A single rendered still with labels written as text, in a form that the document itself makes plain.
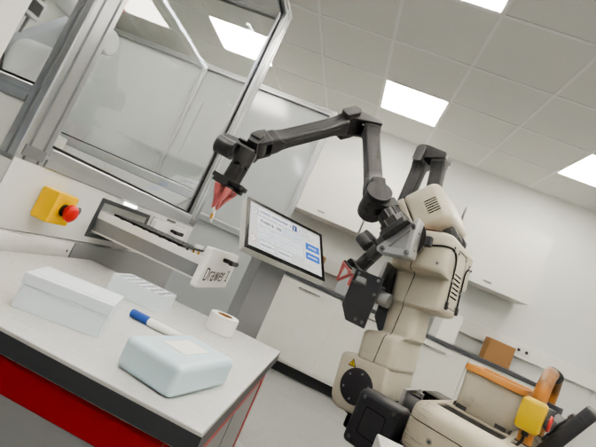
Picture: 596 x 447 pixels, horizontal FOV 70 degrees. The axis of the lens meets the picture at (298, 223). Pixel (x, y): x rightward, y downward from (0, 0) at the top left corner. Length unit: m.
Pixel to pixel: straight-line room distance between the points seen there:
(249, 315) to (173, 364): 1.67
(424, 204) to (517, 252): 3.46
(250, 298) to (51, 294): 1.58
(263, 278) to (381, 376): 1.07
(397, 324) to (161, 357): 0.89
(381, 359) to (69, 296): 0.89
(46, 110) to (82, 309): 0.48
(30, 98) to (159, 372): 0.65
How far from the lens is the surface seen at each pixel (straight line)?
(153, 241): 1.20
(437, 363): 4.24
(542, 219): 5.32
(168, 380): 0.58
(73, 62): 1.04
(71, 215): 1.07
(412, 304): 1.33
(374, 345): 1.32
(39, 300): 0.71
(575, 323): 5.39
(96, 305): 0.69
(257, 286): 2.20
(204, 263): 1.12
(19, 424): 0.66
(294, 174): 2.93
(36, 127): 1.02
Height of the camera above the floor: 0.97
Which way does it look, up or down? 5 degrees up
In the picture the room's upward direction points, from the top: 24 degrees clockwise
